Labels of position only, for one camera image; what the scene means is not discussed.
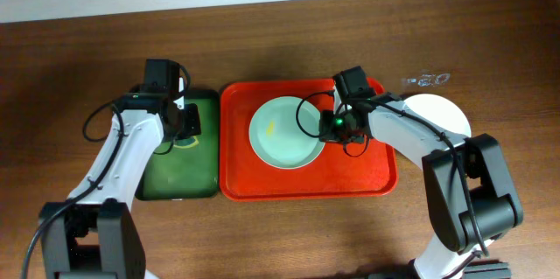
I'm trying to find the left black cable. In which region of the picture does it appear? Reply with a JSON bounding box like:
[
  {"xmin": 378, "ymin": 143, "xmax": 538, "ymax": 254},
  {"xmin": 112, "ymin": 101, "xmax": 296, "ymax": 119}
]
[{"xmin": 19, "ymin": 63, "xmax": 193, "ymax": 279}]

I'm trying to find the dark green soapy tray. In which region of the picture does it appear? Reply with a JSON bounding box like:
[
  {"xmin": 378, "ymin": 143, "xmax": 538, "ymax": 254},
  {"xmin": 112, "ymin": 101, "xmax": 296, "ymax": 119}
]
[{"xmin": 136, "ymin": 89, "xmax": 220, "ymax": 201}]

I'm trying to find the mint green plate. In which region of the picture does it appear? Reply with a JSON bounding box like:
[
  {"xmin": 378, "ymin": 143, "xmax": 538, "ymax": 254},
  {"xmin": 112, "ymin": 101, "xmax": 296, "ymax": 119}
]
[{"xmin": 248, "ymin": 96, "xmax": 325, "ymax": 170}]

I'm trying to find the white plate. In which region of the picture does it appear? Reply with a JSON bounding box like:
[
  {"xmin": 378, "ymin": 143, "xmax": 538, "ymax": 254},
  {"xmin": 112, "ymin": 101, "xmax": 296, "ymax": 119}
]
[{"xmin": 404, "ymin": 94, "xmax": 472, "ymax": 137}]

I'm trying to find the right black cable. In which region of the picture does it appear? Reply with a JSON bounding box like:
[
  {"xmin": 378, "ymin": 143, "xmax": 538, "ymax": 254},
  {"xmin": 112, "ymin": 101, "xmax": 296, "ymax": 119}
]
[{"xmin": 295, "ymin": 90, "xmax": 491, "ymax": 279}]

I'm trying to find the grey aluminium base rail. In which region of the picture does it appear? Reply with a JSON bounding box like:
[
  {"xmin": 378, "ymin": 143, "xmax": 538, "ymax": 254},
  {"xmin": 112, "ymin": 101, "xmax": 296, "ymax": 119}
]
[{"xmin": 362, "ymin": 261, "xmax": 514, "ymax": 279}]

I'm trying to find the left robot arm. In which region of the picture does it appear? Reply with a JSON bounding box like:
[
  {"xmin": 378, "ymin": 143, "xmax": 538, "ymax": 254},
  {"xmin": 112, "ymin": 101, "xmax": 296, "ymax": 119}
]
[{"xmin": 21, "ymin": 59, "xmax": 201, "ymax": 279}]

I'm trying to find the black cable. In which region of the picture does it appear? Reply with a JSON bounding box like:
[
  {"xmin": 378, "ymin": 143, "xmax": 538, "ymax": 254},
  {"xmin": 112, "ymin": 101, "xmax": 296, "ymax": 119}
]
[
  {"xmin": 295, "ymin": 90, "xmax": 491, "ymax": 279},
  {"xmin": 19, "ymin": 63, "xmax": 193, "ymax": 279}
]

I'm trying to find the green yellow sponge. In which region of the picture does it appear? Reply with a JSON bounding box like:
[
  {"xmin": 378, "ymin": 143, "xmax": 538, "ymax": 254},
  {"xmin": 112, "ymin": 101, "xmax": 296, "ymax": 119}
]
[{"xmin": 174, "ymin": 136, "xmax": 199, "ymax": 149}]

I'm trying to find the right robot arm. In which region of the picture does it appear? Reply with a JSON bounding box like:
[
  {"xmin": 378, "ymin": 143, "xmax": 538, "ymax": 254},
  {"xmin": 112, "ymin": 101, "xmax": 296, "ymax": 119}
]
[{"xmin": 318, "ymin": 66, "xmax": 523, "ymax": 278}]

